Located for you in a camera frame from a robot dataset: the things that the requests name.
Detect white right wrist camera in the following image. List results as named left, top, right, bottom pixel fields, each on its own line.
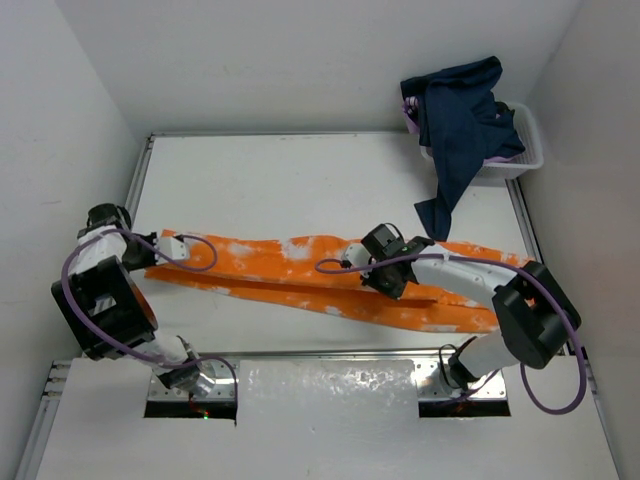
left=341, top=243, right=372, bottom=269

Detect dark navy blue trousers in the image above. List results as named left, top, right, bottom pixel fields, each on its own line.
left=400, top=56, right=526, bottom=241

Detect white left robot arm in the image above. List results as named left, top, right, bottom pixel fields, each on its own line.
left=51, top=203, right=202, bottom=391

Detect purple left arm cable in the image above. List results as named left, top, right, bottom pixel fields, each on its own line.
left=59, top=227, right=239, bottom=401

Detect white front cover panel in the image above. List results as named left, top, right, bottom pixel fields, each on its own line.
left=38, top=359, right=617, bottom=479

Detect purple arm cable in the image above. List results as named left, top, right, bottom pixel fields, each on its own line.
left=59, top=227, right=239, bottom=401
left=314, top=252, right=586, bottom=415

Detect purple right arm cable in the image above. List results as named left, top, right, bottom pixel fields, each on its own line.
left=314, top=252, right=586, bottom=415

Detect lilac garment in basket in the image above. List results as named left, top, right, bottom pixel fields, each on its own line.
left=402, top=96, right=420, bottom=134

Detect orange tie-dye trousers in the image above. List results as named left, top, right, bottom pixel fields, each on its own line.
left=145, top=235, right=498, bottom=333

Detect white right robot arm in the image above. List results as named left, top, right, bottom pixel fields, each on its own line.
left=342, top=232, right=581, bottom=391

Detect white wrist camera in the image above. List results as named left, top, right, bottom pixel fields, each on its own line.
left=341, top=243, right=372, bottom=269
left=155, top=236, right=190, bottom=261

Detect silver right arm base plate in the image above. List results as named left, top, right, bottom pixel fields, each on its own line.
left=411, top=358, right=507, bottom=403

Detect white plastic laundry basket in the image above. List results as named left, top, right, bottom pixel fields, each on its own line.
left=415, top=95, right=543, bottom=189

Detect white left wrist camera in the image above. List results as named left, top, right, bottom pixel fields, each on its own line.
left=155, top=236, right=190, bottom=261

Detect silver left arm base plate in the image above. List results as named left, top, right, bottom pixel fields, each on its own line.
left=148, top=360, right=237, bottom=401

